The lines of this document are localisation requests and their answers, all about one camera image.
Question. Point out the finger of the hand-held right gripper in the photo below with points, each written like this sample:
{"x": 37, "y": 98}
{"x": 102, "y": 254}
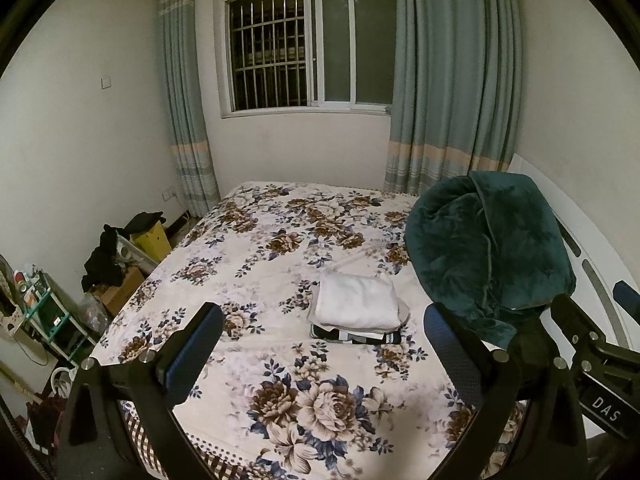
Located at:
{"x": 575, "y": 317}
{"x": 629, "y": 296}

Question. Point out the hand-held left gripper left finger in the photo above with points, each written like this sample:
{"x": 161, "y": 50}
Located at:
{"x": 192, "y": 355}

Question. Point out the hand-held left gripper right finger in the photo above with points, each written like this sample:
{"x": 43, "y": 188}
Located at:
{"x": 445, "y": 345}

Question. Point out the white knit sweater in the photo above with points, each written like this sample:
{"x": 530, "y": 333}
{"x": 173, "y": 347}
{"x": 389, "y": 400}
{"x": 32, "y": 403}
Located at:
{"x": 355, "y": 297}

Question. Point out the hanging black clothes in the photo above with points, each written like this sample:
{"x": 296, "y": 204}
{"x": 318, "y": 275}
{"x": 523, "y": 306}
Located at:
{"x": 102, "y": 260}

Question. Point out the white headboard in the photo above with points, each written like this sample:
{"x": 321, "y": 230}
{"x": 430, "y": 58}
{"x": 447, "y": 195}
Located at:
{"x": 595, "y": 260}

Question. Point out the folded beige garment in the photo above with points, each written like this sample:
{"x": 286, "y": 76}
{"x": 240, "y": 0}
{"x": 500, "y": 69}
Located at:
{"x": 402, "y": 312}

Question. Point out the folded black white garment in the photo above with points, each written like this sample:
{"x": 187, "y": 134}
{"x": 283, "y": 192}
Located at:
{"x": 350, "y": 336}

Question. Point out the cardboard box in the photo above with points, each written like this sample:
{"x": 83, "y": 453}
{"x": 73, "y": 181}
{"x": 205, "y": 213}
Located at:
{"x": 120, "y": 290}

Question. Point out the dark green plush blanket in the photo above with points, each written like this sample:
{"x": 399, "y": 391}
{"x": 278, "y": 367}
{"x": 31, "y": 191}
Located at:
{"x": 480, "y": 245}

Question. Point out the clear plastic bag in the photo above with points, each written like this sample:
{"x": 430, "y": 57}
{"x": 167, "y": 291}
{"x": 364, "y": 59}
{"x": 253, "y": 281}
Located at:
{"x": 94, "y": 312}

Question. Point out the white plastic basket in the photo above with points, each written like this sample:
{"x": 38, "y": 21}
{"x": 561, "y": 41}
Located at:
{"x": 135, "y": 255}

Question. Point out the yellow box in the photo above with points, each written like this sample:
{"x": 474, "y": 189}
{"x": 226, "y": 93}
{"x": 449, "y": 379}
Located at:
{"x": 152, "y": 242}

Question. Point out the bed with floral bedspread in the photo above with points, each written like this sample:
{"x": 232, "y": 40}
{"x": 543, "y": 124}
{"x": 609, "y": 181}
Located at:
{"x": 280, "y": 270}

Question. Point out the black cloth on yellow box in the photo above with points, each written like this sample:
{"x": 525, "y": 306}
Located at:
{"x": 142, "y": 221}

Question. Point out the green shelf rack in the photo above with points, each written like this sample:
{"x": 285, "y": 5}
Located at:
{"x": 50, "y": 315}

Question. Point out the dark red bag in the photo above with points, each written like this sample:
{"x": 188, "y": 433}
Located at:
{"x": 45, "y": 417}

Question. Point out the broom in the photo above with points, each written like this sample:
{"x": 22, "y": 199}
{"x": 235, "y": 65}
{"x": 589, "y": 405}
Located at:
{"x": 17, "y": 384}

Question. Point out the white floor fan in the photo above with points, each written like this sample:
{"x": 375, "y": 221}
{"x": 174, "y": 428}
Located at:
{"x": 6, "y": 285}

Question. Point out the narrow blue striped curtain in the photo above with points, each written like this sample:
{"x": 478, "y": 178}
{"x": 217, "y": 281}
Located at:
{"x": 187, "y": 100}

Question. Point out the wide blue striped curtain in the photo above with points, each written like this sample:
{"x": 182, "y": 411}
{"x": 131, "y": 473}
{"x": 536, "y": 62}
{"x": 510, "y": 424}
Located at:
{"x": 450, "y": 75}

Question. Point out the barred window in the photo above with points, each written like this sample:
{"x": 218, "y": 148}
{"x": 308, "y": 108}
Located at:
{"x": 305, "y": 45}

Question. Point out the white wall socket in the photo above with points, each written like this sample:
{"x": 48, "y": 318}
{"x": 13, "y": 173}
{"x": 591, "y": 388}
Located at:
{"x": 168, "y": 192}

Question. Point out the white wall switch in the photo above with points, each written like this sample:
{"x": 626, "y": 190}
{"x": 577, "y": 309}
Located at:
{"x": 105, "y": 81}

